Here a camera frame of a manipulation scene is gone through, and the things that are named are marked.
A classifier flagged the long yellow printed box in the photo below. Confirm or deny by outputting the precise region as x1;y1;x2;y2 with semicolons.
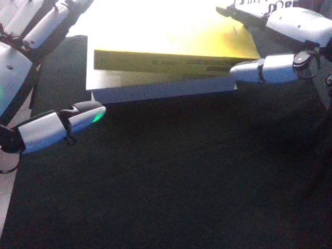
93;5;261;79

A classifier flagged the white rectangular box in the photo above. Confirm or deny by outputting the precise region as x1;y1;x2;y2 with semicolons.
85;35;238;105

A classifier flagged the black table cloth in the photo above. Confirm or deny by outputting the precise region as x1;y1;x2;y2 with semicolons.
0;23;332;249

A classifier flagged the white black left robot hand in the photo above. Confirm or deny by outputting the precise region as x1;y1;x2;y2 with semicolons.
0;0;106;156

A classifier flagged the thin black cable loop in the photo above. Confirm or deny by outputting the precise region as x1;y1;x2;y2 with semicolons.
0;152;21;174
295;46;322;80

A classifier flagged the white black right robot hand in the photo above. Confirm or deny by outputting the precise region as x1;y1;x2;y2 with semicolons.
215;0;332;104

